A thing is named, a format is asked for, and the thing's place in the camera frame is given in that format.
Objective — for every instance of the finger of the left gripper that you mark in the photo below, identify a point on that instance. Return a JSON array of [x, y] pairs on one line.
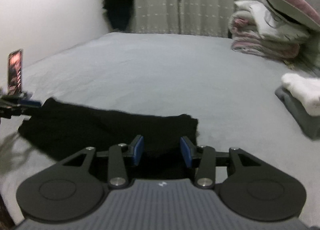
[[30, 104]]

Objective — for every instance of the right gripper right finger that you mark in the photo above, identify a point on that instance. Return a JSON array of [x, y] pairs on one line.
[[200, 162]]

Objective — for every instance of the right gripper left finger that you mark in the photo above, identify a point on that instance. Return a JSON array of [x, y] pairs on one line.
[[123, 160]]

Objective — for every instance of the black t-shirt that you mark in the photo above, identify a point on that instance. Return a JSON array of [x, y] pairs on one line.
[[61, 129]]

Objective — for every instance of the black hanging clothes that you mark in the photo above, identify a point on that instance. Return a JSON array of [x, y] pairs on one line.
[[118, 13]]

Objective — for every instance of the round phone stand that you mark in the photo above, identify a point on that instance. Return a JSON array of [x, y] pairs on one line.
[[25, 95]]

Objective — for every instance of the smartphone on stand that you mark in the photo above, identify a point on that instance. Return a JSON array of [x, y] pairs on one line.
[[15, 72]]

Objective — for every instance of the grey bed sheet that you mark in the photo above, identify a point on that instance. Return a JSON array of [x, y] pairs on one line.
[[230, 94]]

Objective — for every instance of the grey folded garment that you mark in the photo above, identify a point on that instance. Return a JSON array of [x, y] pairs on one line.
[[308, 124]]

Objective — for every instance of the white folded garment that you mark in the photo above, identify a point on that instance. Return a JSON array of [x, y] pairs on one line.
[[305, 90]]

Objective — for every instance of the folded floral duvet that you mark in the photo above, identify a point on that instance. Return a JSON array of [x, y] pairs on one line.
[[258, 31]]

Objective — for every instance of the pink grey pillow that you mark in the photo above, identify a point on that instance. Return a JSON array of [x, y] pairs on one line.
[[298, 10]]

